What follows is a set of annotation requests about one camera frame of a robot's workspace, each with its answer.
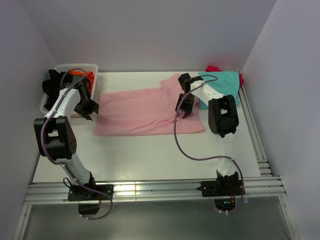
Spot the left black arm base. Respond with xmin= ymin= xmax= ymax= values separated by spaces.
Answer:
xmin=67 ymin=184 xmax=114 ymax=216

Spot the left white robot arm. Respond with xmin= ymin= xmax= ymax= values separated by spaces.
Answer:
xmin=33 ymin=75 xmax=99 ymax=200

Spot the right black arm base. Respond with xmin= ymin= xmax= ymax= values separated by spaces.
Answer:
xmin=196 ymin=179 xmax=245 ymax=215

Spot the white plastic basket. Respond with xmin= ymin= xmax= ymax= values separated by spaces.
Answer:
xmin=39 ymin=63 xmax=99 ymax=115

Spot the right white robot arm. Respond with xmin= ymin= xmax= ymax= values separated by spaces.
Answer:
xmin=173 ymin=73 xmax=243 ymax=195

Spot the orange t shirt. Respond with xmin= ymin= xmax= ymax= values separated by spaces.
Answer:
xmin=69 ymin=70 xmax=95 ymax=94

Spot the teal folded t shirt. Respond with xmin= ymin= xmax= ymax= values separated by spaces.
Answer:
xmin=198 ymin=71 xmax=241 ymax=105

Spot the aluminium rail frame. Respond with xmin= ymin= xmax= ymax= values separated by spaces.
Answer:
xmin=13 ymin=89 xmax=301 ymax=240

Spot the magenta folded t shirt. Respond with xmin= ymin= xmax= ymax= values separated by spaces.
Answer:
xmin=205 ymin=65 xmax=244 ymax=88

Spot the pink t shirt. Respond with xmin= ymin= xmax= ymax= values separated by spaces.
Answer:
xmin=94 ymin=73 xmax=205 ymax=136

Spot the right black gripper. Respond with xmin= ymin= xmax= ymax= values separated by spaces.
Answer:
xmin=175 ymin=93 xmax=196 ymax=118

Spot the black t shirt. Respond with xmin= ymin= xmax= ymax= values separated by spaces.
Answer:
xmin=42 ymin=69 xmax=65 ymax=111

